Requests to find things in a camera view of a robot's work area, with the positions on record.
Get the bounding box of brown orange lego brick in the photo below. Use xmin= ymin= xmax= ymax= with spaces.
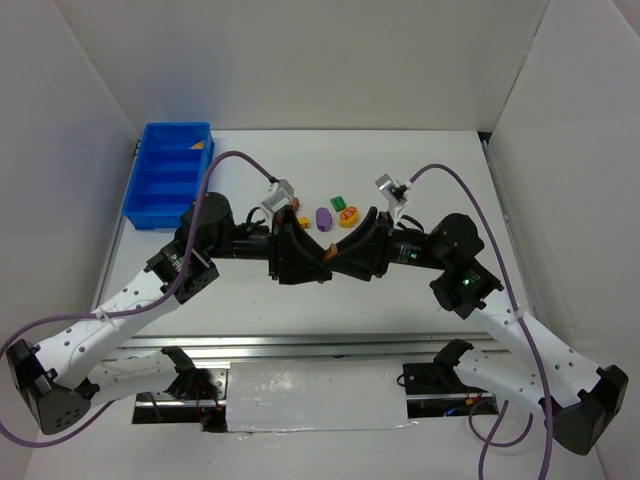
xmin=322 ymin=243 xmax=338 ymax=263

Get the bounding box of yellow oval printed lego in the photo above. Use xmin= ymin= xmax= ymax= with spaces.
xmin=339 ymin=206 xmax=359 ymax=228

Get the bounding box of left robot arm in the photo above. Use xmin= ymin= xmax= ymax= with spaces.
xmin=3 ymin=192 xmax=332 ymax=435

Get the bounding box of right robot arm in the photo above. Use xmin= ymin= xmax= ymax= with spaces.
xmin=324 ymin=209 xmax=629 ymax=455

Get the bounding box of green lego block right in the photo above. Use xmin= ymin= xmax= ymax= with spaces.
xmin=330 ymin=196 xmax=347 ymax=212

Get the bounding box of purple oval lego piece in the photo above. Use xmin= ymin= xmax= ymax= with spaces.
xmin=315 ymin=207 xmax=333 ymax=232

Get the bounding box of white foil covered panel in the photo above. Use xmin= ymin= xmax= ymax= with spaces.
xmin=226 ymin=360 xmax=409 ymax=433

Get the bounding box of blue compartment bin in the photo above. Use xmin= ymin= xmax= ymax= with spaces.
xmin=122 ymin=122 xmax=215 ymax=230

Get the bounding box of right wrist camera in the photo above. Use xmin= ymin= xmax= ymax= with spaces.
xmin=375 ymin=174 xmax=408 ymax=208

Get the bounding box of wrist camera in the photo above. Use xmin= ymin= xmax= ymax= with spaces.
xmin=260 ymin=179 xmax=294 ymax=215
xmin=375 ymin=174 xmax=408 ymax=208

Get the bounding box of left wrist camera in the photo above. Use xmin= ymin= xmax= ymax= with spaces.
xmin=260 ymin=179 xmax=294 ymax=215

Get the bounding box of aluminium rail base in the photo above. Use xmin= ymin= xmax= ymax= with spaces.
xmin=79 ymin=331 xmax=546 ymax=401

